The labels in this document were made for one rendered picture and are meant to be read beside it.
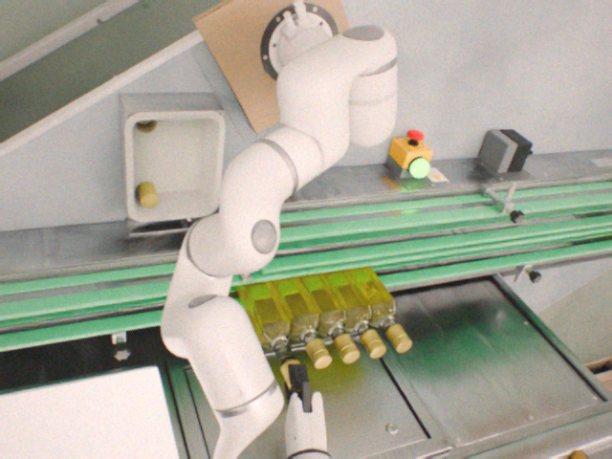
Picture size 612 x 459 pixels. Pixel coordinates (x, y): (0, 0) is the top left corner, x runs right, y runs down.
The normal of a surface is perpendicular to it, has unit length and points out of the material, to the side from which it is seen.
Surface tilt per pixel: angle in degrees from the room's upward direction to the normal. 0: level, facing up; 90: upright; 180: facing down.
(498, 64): 0
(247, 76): 0
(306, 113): 29
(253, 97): 0
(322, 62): 82
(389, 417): 90
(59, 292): 90
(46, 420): 90
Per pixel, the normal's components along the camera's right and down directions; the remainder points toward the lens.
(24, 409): 0.16, -0.80
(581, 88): 0.37, 0.59
